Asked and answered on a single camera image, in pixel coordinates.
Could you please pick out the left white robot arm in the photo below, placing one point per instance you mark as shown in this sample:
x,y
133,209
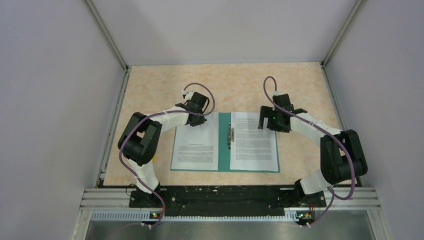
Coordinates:
x,y
140,138

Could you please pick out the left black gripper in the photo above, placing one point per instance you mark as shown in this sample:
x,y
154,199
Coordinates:
x,y
201,120

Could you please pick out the printed paper sheet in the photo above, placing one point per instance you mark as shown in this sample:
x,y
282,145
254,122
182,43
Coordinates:
x,y
252,149
196,148

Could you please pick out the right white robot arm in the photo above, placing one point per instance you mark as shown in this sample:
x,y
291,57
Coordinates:
x,y
341,153

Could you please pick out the metal folder clip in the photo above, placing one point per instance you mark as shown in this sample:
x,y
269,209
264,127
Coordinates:
x,y
230,136

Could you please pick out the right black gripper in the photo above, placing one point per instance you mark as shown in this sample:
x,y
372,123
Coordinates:
x,y
266,113

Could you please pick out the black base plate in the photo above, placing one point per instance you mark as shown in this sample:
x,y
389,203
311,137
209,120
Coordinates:
x,y
226,200

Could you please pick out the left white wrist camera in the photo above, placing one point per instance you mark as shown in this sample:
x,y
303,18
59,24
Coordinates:
x,y
188,95

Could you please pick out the grey slotted cable duct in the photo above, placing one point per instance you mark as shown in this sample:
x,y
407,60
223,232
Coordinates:
x,y
148,216

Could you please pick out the aluminium frame rail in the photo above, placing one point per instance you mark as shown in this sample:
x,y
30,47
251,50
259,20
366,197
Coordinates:
x,y
363,198

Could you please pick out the green file folder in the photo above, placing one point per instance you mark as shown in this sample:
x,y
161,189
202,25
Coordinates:
x,y
224,118

